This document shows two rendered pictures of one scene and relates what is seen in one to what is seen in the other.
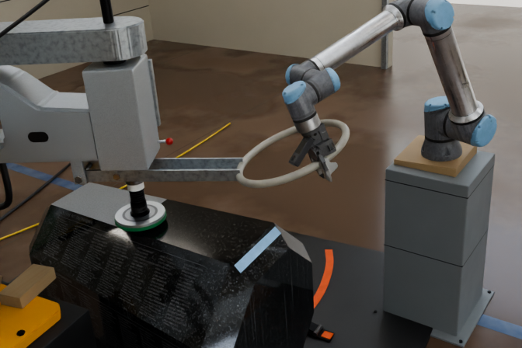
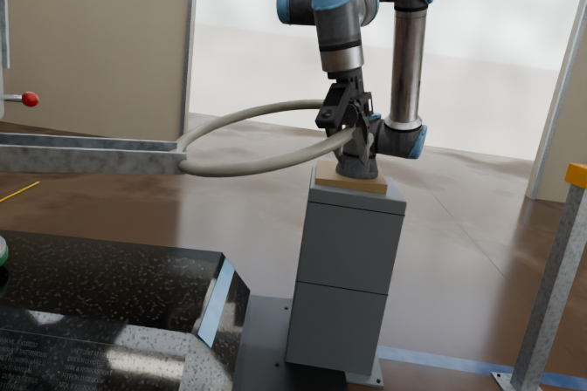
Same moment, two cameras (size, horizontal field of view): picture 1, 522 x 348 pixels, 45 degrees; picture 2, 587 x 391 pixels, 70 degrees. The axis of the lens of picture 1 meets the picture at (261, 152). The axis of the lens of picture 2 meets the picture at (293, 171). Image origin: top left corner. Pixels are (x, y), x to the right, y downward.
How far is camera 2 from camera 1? 1.70 m
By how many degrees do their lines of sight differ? 34
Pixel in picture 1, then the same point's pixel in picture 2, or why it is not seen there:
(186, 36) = not seen: outside the picture
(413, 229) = (336, 258)
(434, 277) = (354, 312)
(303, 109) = (355, 23)
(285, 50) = (87, 128)
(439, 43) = (417, 23)
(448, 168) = (379, 185)
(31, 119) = not seen: outside the picture
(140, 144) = not seen: outside the picture
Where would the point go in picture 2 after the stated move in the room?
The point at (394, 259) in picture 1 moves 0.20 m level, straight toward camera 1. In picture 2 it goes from (307, 297) to (325, 325)
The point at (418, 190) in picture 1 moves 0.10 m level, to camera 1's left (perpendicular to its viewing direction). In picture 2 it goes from (348, 211) to (328, 213)
